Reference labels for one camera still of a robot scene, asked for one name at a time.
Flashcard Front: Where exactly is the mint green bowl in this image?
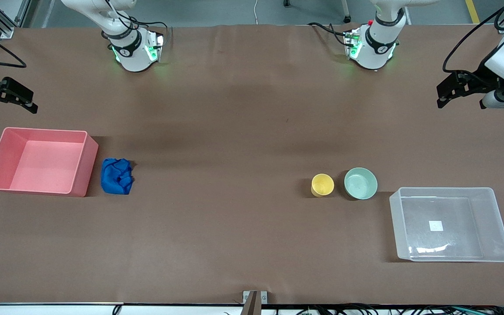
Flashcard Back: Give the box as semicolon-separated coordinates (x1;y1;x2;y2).
344;168;378;200

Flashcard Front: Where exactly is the blue cloth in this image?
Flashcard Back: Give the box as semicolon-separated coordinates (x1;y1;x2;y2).
101;158;135;196

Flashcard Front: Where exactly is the yellow plastic cup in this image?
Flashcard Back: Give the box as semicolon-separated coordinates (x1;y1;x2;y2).
311;173;335;198

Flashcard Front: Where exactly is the clear plastic box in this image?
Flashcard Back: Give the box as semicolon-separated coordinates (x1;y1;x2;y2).
389;187;504;263

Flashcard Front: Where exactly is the pink plastic bin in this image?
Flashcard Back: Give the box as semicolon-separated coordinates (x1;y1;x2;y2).
0;127;99;198

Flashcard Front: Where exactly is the brown table cover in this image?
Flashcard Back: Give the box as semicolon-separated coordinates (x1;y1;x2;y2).
0;24;504;305

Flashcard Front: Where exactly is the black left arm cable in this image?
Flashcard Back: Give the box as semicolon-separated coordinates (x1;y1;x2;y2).
442;0;504;73

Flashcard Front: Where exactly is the black left base cable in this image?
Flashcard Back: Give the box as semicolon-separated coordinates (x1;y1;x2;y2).
308;22;350;45

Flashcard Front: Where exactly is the black cable bundle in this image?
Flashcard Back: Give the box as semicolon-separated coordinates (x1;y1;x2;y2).
274;304;504;315

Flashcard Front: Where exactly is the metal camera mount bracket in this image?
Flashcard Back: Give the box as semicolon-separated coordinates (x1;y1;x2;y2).
242;290;268;315

